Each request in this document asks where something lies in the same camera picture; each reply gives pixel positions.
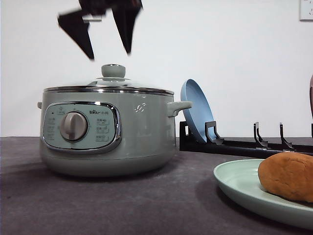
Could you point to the black plate rack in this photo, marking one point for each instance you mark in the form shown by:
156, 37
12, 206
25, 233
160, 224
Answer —
258, 148

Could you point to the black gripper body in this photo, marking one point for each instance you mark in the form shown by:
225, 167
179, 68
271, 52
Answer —
96, 7

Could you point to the green plate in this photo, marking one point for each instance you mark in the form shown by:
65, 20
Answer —
240, 180

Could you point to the brown potato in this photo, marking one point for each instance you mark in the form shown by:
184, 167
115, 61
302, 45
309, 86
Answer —
289, 174

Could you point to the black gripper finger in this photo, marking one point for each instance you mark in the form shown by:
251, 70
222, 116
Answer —
125, 16
76, 22

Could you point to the white wall socket left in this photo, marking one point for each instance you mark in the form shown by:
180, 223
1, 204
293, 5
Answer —
90, 18

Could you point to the green electric steamer pot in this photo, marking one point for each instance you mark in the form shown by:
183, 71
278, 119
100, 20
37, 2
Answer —
108, 130

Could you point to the white wall socket right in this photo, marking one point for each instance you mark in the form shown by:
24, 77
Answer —
306, 11

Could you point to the white wall socket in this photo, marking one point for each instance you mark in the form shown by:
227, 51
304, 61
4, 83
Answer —
306, 11
90, 18

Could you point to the blue plate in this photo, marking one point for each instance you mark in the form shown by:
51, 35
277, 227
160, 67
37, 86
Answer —
200, 111

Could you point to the glass steamer lid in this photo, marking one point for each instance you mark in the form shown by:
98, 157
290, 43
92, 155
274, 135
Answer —
112, 81

